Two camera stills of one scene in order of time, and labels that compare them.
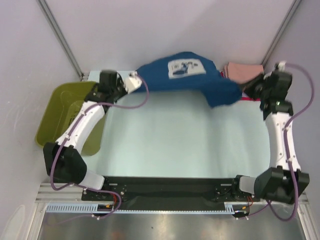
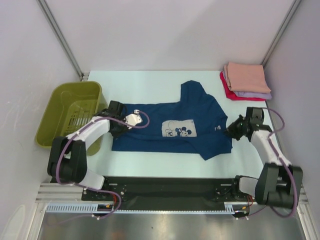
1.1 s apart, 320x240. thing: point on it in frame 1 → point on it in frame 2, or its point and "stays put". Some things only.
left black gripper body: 119,90 → 120,129
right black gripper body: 258,89 → 236,129
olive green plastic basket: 65,103 stays put
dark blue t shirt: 192,72 → 194,124
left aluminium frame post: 45,9 stays put
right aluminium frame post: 294,5 stays put
